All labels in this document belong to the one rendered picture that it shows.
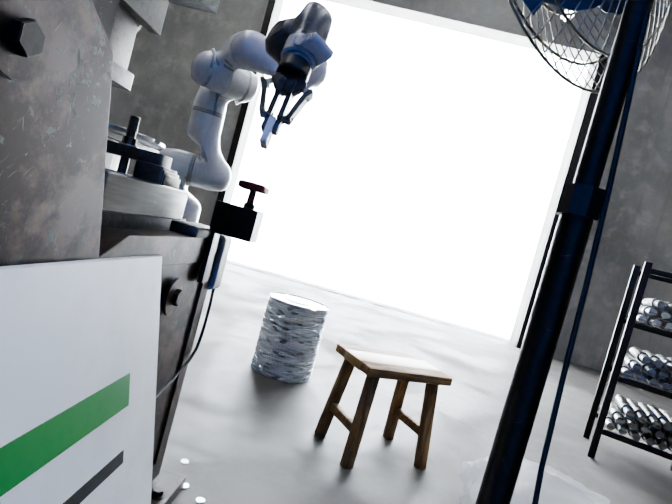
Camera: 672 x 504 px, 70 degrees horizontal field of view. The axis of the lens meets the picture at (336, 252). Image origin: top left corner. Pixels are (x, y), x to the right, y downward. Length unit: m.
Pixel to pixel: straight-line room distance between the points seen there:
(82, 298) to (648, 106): 6.04
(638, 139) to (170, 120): 5.21
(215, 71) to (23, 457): 1.24
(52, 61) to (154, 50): 5.82
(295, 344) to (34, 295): 1.66
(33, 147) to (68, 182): 0.07
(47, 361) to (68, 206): 0.18
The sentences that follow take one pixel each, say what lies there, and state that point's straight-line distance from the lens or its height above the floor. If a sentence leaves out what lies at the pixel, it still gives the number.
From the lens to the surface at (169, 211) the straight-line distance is 0.97.
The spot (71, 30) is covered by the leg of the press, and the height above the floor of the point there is 0.83.
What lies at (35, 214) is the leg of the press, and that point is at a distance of 0.60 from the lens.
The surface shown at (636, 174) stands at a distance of 6.12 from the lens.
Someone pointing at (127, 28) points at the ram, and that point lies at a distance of 1.04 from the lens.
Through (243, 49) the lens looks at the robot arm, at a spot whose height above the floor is 1.14.
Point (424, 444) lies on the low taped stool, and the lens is 1.77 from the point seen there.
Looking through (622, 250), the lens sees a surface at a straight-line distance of 6.02.
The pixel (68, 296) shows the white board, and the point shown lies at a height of 0.55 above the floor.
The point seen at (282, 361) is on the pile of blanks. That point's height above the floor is 0.09.
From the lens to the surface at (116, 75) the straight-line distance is 0.98.
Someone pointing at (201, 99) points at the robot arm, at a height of 1.01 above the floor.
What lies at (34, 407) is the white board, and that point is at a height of 0.44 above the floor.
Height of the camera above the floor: 0.71
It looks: 2 degrees down
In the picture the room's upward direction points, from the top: 15 degrees clockwise
